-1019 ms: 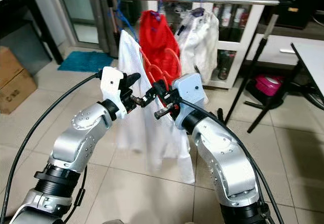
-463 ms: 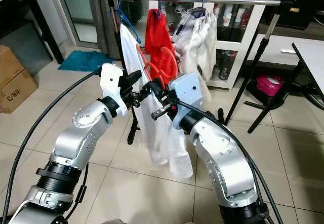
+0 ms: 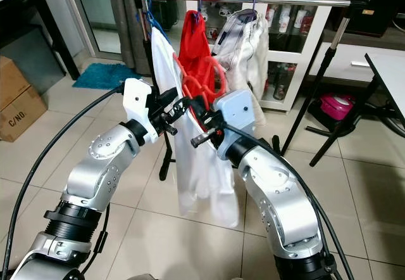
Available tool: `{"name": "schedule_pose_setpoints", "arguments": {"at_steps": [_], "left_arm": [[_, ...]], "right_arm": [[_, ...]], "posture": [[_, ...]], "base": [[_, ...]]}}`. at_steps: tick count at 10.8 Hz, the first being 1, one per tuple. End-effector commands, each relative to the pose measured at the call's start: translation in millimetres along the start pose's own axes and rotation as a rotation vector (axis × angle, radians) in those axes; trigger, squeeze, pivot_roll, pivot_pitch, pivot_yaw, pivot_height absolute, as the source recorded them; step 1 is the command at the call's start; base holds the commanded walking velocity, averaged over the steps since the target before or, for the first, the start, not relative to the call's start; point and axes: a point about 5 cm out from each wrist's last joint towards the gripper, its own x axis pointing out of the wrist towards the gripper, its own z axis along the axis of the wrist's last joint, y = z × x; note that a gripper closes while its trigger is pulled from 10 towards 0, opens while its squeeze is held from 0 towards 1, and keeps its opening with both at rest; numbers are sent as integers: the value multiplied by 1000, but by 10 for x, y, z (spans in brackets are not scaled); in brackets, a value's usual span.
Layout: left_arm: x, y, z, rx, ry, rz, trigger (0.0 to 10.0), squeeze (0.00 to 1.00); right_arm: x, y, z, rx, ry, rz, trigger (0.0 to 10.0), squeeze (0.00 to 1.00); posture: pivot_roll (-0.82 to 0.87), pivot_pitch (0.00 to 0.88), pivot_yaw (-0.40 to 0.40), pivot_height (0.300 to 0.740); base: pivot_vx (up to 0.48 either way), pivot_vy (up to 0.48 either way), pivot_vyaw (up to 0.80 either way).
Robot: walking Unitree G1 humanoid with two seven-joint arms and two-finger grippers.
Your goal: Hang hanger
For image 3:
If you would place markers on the red plastic hanger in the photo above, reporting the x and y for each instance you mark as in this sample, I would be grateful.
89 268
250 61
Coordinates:
224 79

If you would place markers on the white garment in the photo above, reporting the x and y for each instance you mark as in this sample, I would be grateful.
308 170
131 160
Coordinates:
199 178

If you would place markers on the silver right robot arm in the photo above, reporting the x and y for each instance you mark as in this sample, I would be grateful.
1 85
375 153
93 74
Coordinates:
281 197

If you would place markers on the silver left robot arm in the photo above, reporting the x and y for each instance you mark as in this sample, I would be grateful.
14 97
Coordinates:
101 166

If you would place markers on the purple hanger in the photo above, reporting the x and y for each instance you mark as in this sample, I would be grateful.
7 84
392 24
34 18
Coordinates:
255 4
199 14

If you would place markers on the red garment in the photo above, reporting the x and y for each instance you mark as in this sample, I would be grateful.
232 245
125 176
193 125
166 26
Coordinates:
196 45

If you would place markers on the teal shaggy rug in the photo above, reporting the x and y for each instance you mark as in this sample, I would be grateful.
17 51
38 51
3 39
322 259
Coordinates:
101 76

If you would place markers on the cream garment with dark piping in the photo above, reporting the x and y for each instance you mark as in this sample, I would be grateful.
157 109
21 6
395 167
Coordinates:
250 45

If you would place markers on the grey curtain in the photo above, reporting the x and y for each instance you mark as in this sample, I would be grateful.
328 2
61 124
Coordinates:
126 33

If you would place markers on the pink and black appliance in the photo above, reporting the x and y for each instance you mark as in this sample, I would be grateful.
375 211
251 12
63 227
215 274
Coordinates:
336 104

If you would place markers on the chrome and black clothes rack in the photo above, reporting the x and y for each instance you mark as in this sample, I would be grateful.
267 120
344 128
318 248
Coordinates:
297 2

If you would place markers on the cardboard box with C/NO print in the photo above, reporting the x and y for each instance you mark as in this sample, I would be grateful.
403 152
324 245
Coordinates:
19 109

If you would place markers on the white drawer unit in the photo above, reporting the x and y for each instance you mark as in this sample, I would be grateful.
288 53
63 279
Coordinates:
348 58

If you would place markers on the black desk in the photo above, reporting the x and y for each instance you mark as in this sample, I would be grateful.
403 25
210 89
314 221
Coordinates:
19 14

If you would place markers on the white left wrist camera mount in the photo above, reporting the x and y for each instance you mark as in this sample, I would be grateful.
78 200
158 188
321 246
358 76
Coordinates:
139 102

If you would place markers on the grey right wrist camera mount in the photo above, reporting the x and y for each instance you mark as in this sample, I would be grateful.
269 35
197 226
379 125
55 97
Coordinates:
237 112

